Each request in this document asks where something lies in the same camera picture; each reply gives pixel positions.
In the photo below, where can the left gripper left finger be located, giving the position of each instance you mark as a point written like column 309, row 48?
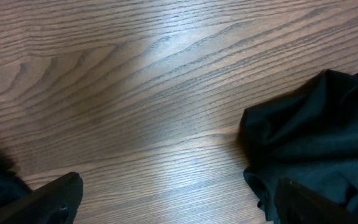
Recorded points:
column 55, row 202

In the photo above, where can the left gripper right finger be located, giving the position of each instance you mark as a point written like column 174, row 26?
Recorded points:
column 297, row 204

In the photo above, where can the black t-shirt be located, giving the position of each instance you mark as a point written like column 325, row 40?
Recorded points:
column 309, row 136

